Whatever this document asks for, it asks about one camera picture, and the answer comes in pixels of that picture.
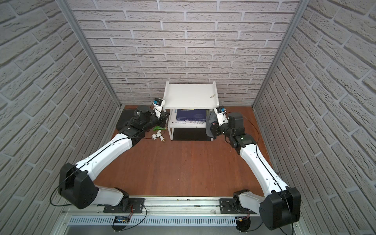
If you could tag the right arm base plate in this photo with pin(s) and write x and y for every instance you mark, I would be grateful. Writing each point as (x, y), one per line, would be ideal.
(232, 206)

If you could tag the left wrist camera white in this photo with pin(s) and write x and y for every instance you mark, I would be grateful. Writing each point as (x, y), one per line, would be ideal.
(158, 106)

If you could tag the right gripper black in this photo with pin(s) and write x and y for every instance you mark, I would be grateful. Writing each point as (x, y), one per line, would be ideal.
(217, 127)

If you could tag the white pipe fitting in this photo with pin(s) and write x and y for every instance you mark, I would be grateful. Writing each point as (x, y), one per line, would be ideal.
(158, 135)

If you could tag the aluminium front rail frame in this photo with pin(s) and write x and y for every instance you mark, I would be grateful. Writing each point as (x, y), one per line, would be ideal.
(169, 215)

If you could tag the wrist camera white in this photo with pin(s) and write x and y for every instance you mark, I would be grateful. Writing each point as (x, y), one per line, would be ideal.
(158, 106)
(220, 112)

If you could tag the white two-tier bookshelf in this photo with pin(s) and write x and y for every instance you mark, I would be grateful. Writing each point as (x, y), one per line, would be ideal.
(189, 96)

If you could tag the green pipe fitting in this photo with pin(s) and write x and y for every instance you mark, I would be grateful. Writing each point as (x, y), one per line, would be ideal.
(158, 128)

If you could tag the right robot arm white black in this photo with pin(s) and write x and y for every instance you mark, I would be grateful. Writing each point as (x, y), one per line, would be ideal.
(280, 204)

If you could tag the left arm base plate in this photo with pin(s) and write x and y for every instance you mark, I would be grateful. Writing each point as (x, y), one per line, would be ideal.
(126, 205)

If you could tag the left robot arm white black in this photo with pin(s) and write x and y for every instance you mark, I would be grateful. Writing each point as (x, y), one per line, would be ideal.
(76, 182)

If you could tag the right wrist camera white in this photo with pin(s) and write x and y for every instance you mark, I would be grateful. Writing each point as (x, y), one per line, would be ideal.
(220, 112)

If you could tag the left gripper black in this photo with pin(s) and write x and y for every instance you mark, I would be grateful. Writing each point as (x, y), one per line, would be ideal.
(161, 119)

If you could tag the grey and pink microfibre cloth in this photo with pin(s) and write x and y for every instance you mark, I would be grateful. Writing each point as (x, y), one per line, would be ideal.
(211, 118)

